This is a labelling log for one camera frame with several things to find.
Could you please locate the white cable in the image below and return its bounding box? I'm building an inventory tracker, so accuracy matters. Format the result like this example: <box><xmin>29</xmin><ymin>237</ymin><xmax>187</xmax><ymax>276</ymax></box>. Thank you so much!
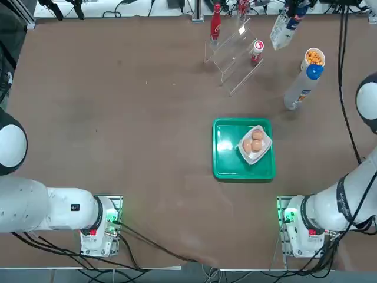
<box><xmin>203</xmin><ymin>266</ymin><xmax>225</xmax><ymax>283</ymax></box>

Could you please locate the blue white milk carton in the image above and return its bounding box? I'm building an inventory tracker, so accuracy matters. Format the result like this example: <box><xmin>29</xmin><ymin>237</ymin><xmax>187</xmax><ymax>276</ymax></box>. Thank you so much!
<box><xmin>269</xmin><ymin>5</ymin><xmax>309</xmax><ymax>51</ymax></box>

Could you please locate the small red white bottle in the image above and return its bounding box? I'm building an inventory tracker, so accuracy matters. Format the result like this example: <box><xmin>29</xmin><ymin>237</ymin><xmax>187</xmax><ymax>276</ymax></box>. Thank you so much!
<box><xmin>250</xmin><ymin>40</ymin><xmax>265</xmax><ymax>67</ymax></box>

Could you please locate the red cola bottle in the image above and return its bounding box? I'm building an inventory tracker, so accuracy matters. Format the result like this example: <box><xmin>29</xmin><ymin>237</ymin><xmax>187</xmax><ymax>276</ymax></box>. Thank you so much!
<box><xmin>209</xmin><ymin>2</ymin><xmax>222</xmax><ymax>47</ymax></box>

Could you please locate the paper cup of orange balls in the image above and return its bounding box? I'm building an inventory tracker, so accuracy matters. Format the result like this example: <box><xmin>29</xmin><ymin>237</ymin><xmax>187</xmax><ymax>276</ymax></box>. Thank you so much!
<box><xmin>299</xmin><ymin>48</ymin><xmax>327</xmax><ymax>74</ymax></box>

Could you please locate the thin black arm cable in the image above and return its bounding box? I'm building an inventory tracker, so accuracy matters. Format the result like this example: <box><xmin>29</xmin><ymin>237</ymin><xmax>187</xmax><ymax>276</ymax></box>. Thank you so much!
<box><xmin>337</xmin><ymin>0</ymin><xmax>362</xmax><ymax>165</ymax></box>

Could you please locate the green plastic tray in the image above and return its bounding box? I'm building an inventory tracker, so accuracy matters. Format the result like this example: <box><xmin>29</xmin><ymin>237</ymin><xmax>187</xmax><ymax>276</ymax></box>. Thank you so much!
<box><xmin>211</xmin><ymin>117</ymin><xmax>277</xmax><ymax>181</ymax></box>

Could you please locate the clear bottle blue cap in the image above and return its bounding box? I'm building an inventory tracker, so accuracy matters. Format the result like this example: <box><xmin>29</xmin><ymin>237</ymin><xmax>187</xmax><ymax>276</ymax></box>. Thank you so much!
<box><xmin>283</xmin><ymin>63</ymin><xmax>325</xmax><ymax>111</ymax></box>

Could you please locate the black tripod leg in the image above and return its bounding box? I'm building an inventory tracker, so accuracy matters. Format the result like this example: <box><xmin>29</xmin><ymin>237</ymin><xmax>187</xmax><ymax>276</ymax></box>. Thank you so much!
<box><xmin>38</xmin><ymin>0</ymin><xmax>64</xmax><ymax>21</ymax></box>
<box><xmin>68</xmin><ymin>0</ymin><xmax>86</xmax><ymax>20</ymax></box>

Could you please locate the white square dish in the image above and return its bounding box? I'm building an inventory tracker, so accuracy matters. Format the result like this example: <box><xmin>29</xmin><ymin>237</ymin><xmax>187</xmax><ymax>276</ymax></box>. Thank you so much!
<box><xmin>237</xmin><ymin>124</ymin><xmax>273</xmax><ymax>166</ymax></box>

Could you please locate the black base cable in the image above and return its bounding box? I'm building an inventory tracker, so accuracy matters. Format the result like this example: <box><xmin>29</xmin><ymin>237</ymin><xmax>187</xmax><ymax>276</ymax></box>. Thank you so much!
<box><xmin>116</xmin><ymin>221</ymin><xmax>207</xmax><ymax>265</ymax></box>

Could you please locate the clear acrylic display stand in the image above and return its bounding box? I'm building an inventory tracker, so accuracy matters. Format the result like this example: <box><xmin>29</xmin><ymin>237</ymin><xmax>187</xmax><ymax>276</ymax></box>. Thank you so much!
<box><xmin>203</xmin><ymin>14</ymin><xmax>265</xmax><ymax>97</ymax></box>

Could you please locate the aluminium frame post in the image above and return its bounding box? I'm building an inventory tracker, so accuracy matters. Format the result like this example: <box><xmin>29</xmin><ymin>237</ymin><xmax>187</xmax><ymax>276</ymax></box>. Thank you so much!
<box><xmin>191</xmin><ymin>0</ymin><xmax>204</xmax><ymax>22</ymax></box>

